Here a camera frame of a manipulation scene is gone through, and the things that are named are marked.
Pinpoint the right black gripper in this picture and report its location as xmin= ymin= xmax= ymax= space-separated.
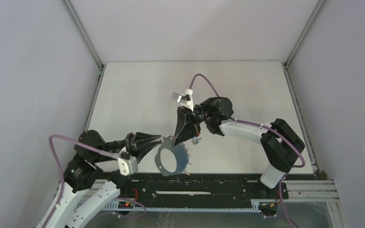
xmin=172 ymin=97 xmax=215 ymax=146

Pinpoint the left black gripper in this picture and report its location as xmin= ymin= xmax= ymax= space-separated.
xmin=94 ymin=131 xmax=163 ymax=163

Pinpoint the key with blue tag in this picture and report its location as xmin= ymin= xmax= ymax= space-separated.
xmin=192 ymin=137 xmax=201 ymax=145

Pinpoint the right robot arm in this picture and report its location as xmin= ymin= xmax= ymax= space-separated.
xmin=172 ymin=93 xmax=305 ymax=199

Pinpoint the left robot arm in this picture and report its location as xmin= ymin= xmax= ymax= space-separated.
xmin=37 ymin=130 xmax=162 ymax=228

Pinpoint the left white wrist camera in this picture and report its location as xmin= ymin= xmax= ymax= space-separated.
xmin=117 ymin=152 xmax=138 ymax=176

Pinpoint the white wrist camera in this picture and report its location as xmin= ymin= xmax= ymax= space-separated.
xmin=172 ymin=88 xmax=194 ymax=111
xmin=117 ymin=152 xmax=138 ymax=176

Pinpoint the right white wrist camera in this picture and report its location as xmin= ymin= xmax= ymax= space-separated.
xmin=172 ymin=88 xmax=194 ymax=111

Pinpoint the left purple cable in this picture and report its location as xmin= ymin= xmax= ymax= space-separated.
xmin=40 ymin=134 xmax=147 ymax=228

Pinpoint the purple cable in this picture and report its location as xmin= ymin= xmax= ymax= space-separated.
xmin=189 ymin=73 xmax=306 ymax=228
xmin=40 ymin=134 xmax=147 ymax=228

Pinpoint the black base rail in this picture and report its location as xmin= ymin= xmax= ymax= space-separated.
xmin=120 ymin=173 xmax=288 ymax=209

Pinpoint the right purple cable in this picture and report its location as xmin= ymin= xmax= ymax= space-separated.
xmin=189 ymin=73 xmax=306 ymax=228

